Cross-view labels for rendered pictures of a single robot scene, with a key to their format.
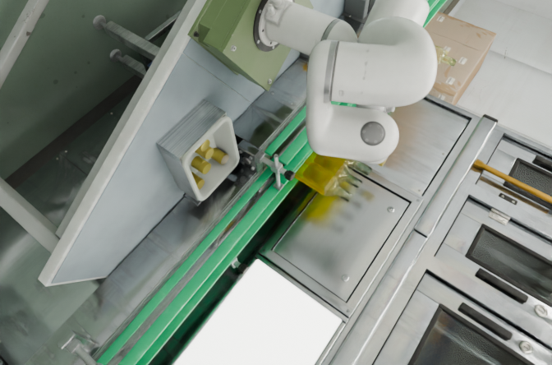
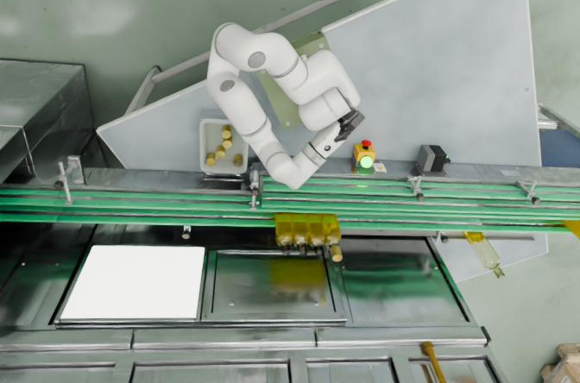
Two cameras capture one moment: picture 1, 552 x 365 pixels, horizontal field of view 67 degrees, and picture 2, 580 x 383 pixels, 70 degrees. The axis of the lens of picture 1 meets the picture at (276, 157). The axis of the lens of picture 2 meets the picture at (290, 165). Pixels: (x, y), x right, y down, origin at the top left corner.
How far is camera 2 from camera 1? 0.89 m
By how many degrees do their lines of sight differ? 37
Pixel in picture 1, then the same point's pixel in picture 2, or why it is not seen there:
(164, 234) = (171, 176)
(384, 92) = (228, 47)
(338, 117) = (223, 72)
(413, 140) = (398, 292)
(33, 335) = not seen: hidden behind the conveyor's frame
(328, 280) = (220, 293)
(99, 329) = (93, 180)
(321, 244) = (246, 275)
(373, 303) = (224, 331)
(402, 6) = (317, 56)
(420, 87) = (240, 49)
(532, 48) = not seen: outside the picture
